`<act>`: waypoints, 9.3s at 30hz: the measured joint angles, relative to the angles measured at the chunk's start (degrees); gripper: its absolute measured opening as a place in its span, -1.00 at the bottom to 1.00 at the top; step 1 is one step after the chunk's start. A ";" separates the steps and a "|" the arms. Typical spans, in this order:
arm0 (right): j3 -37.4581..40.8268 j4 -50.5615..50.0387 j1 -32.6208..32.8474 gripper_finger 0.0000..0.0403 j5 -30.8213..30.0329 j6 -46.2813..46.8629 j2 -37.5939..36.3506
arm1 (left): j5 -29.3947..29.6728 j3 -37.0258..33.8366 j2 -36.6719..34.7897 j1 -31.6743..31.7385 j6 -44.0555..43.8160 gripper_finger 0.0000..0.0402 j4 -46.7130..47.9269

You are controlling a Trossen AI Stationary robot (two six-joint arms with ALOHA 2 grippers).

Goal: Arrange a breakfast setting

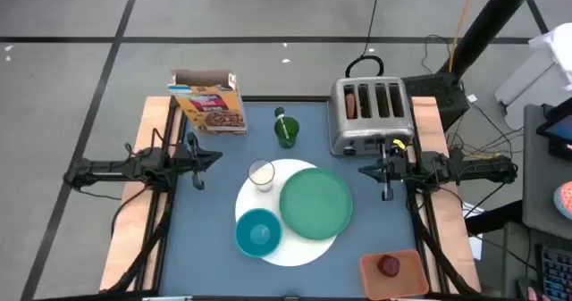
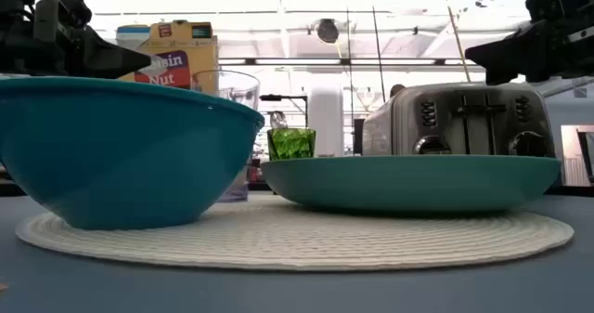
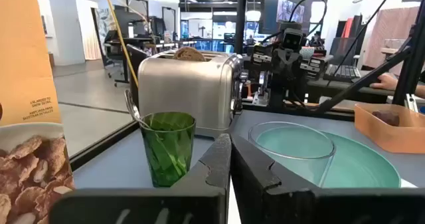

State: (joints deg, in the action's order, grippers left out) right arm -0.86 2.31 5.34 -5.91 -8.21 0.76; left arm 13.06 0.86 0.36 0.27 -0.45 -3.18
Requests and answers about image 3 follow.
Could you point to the orange cereal box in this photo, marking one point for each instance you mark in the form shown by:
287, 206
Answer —
26, 84

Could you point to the silver metal spoon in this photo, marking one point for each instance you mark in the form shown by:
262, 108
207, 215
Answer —
131, 106

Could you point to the green round plate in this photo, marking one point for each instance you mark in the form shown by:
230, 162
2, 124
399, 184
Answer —
358, 167

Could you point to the clear glass cup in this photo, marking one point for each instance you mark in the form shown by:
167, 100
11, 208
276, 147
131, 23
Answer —
292, 144

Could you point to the green plastic cup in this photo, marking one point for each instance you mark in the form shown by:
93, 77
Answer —
167, 151

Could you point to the dark red apple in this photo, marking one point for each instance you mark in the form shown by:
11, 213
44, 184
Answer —
386, 117

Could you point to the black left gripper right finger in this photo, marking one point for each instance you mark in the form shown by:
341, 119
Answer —
265, 197

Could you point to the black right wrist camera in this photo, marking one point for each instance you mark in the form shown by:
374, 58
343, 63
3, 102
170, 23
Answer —
292, 38

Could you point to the brown bread slice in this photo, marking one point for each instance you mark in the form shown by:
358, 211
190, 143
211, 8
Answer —
189, 54

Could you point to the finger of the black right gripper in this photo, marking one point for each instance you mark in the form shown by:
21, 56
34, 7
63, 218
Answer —
293, 64
279, 64

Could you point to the person's hand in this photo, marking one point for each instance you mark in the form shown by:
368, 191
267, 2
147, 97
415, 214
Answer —
385, 82

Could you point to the wall monitor screen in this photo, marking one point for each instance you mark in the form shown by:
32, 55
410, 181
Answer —
289, 9

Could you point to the black camera stand pole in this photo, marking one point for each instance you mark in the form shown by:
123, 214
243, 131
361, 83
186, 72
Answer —
240, 18

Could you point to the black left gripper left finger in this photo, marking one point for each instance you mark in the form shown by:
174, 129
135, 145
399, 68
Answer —
202, 184

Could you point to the silver four-slot toaster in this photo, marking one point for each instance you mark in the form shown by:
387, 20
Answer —
186, 91

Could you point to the black computer keyboard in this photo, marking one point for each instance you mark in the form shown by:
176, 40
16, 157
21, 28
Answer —
342, 72

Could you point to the orange plastic tray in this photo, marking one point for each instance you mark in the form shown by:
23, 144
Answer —
388, 137

